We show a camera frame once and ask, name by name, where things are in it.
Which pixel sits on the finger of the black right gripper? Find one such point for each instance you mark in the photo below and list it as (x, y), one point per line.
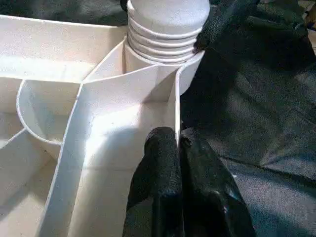
(222, 22)
(124, 4)

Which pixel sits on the white plastic table top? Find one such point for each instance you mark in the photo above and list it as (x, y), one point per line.
(98, 123)

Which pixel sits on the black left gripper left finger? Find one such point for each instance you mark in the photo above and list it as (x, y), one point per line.
(155, 187)

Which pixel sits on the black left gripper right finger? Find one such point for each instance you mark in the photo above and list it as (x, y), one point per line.
(212, 192)

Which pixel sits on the white plastic table leg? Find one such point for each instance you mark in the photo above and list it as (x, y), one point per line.
(165, 24)

